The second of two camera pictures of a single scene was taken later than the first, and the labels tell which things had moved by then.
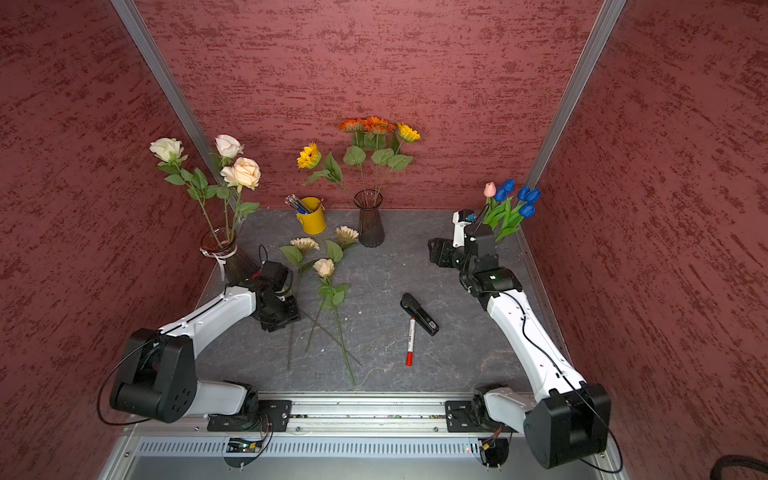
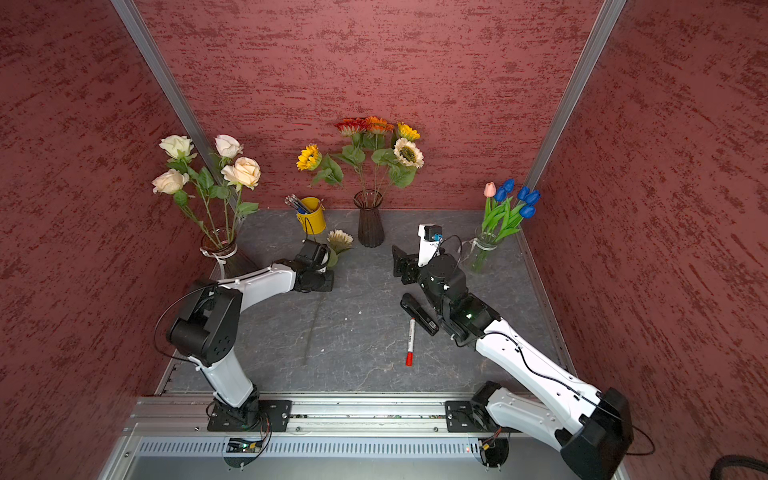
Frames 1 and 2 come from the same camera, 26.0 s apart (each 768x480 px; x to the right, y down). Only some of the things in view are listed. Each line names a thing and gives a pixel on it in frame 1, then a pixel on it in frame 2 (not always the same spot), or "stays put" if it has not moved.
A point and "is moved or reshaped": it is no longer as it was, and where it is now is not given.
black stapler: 415,310 stays put
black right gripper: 441,249 to 403,261
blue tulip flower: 526,211 stays put
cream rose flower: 332,295 to 170,182
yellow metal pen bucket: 314,223 stays put
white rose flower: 170,151 is moved or reshaped
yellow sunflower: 310,157 stays put
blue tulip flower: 522,195 stays put
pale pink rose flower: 245,172 stays put
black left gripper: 293,315 to 327,287
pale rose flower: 228,147 stays put
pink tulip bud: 490,190 stays put
